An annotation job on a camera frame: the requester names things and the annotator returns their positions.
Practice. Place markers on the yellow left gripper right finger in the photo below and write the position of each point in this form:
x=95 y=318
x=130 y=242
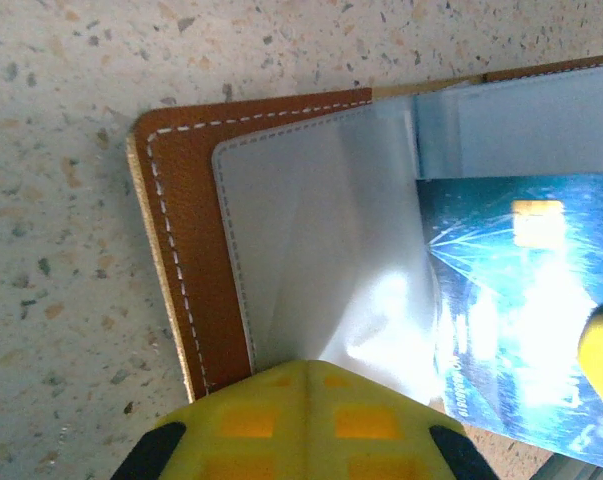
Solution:
x=381 y=435

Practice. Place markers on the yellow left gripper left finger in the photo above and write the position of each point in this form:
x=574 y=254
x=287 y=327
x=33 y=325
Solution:
x=241 y=430

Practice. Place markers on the aluminium front rail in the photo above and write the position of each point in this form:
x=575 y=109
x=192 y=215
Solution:
x=581 y=470

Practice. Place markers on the blue starburst credit card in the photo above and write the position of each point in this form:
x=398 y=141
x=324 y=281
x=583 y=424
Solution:
x=506 y=300

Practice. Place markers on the brown leather card holder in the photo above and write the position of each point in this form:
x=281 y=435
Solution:
x=191 y=200

